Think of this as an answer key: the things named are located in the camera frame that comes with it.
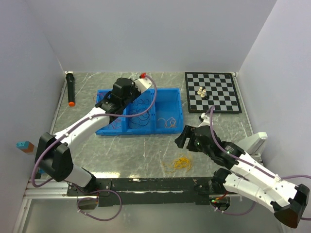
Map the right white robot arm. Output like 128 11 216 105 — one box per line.
174 125 310 229

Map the blue three-compartment bin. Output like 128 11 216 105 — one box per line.
96 88 184 136

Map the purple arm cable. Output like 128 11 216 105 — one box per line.
205 105 311 221
31 72 157 221

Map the cream chess piece right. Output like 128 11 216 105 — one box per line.
200 89 206 98

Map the blue and brown toy block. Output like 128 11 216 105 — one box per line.
16 141 37 155

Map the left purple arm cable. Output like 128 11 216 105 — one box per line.
31 72 157 221

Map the black marker orange cap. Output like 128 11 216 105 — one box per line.
66 73 75 107

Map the dark red wire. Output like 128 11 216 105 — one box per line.
106 117 122 129

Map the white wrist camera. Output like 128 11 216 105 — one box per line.
134 73 153 93
198 113 210 127

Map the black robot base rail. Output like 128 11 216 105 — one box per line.
67 177 225 207

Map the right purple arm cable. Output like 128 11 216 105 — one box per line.
205 105 311 221

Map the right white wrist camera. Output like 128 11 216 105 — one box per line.
198 113 210 127

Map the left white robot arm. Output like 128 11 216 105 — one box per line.
31 74 156 195

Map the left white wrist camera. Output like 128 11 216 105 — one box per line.
134 73 153 93

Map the short orange wire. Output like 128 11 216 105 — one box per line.
157 116 177 129

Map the yellow wire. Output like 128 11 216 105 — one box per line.
161 152 194 173

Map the black and white chessboard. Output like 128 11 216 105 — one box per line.
185 72 242 114

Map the cream chess piece left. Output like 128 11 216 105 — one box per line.
197 87 203 95

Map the cream chess piece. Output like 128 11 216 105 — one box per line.
197 87 203 95
200 89 206 98

